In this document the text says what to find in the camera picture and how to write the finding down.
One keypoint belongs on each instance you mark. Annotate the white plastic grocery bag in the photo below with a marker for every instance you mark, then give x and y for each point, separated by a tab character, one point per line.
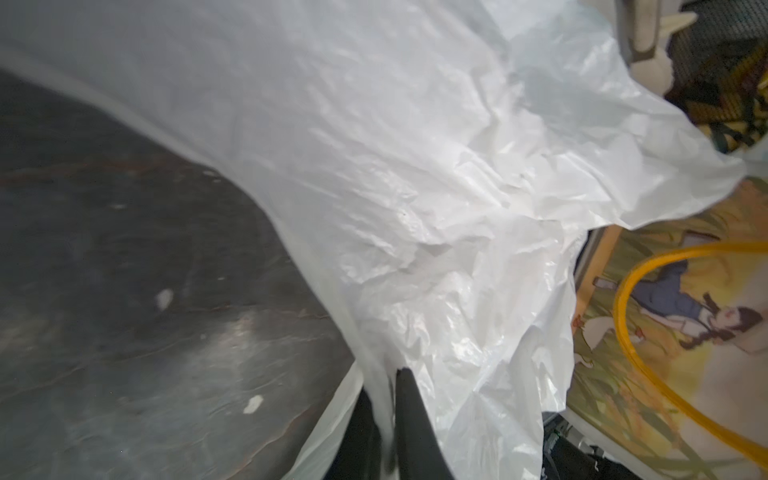
432	167

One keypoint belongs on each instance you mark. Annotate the white tote bag yellow handles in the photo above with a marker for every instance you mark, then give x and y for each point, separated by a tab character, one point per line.
668	307

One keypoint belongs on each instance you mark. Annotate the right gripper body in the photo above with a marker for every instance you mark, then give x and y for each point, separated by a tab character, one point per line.
568	455

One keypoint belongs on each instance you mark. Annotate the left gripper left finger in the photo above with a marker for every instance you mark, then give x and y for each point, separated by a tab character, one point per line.
359	454

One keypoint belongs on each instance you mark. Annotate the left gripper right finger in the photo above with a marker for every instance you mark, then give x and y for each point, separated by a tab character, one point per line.
418	453

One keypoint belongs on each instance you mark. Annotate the dark striped snack bag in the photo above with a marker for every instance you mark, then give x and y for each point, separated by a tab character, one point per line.
720	71

